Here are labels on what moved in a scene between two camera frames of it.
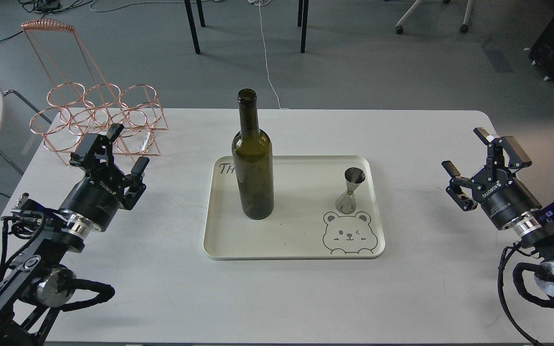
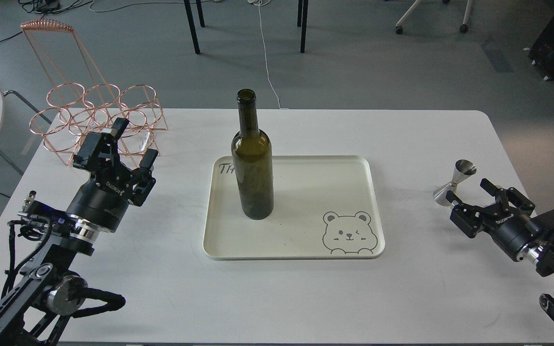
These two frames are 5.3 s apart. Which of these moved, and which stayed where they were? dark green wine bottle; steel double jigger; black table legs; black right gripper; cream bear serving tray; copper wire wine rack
Moved: steel double jigger; black right gripper
Stayed: cream bear serving tray; dark green wine bottle; copper wire wine rack; black table legs
